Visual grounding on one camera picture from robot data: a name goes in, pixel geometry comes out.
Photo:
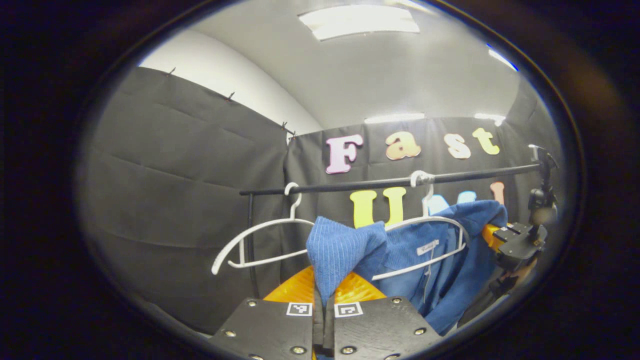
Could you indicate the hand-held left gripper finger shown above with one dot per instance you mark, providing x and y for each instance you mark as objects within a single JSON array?
[
  {"x": 329, "y": 332},
  {"x": 318, "y": 332}
]

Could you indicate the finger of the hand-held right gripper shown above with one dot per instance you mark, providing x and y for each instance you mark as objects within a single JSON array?
[{"x": 492, "y": 236}]

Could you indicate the white plastic hanger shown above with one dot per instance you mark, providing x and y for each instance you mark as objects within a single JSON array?
[
  {"x": 260, "y": 228},
  {"x": 428, "y": 202}
]

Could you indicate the black metal clothes rack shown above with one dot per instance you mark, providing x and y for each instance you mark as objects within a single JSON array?
[{"x": 350, "y": 186}]

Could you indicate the black backdrop cloth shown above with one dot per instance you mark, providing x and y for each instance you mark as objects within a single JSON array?
[{"x": 165, "y": 200}]

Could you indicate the large ceiling light panel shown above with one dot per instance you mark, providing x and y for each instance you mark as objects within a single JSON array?
[{"x": 357, "y": 21}]

